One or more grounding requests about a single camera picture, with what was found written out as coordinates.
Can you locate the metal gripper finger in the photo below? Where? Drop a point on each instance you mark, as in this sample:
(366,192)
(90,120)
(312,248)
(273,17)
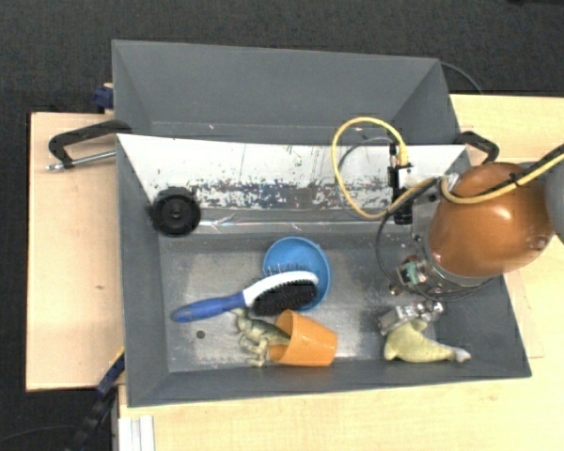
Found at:
(397,318)
(431,309)

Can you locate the pale yellow toy seal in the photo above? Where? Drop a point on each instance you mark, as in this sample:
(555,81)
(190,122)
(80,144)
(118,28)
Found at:
(416,346)

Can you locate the orange plastic cup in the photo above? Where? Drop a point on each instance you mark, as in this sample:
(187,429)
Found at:
(308,341)

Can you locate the blue and white hairbrush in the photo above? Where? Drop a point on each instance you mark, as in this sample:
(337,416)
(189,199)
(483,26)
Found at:
(282,291)

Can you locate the blue plastic bowl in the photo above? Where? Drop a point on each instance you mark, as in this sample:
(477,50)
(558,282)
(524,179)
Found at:
(293,254)

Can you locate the green toy dinosaur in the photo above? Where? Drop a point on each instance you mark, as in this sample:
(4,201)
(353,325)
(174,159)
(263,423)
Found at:
(258,331)

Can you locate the grey metal bin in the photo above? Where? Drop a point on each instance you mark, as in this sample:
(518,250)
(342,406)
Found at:
(272,97)

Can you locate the black round ribbed cap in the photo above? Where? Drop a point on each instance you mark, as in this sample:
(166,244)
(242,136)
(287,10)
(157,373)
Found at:
(175,212)

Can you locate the pale wood flat board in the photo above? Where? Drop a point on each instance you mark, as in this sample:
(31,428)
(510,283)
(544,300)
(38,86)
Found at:
(75,252)

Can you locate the black cylinder on white bracket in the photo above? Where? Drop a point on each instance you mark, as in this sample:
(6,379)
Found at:
(401,176)

